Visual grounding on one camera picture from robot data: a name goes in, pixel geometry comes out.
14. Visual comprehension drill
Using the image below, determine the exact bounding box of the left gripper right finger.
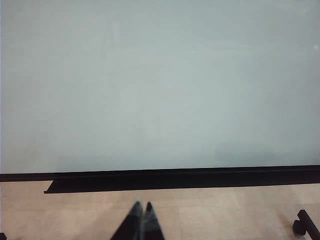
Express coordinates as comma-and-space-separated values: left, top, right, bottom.
143, 201, 166, 240

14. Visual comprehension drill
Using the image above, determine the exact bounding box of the black whiteboard pen tray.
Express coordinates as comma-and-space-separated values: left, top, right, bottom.
43, 169, 320, 194

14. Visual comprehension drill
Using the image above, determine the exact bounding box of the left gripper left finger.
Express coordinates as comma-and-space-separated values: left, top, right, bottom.
109, 201, 144, 240

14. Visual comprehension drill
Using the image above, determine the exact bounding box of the glass whiteboard with black frame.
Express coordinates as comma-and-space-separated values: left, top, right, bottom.
0, 0, 320, 183

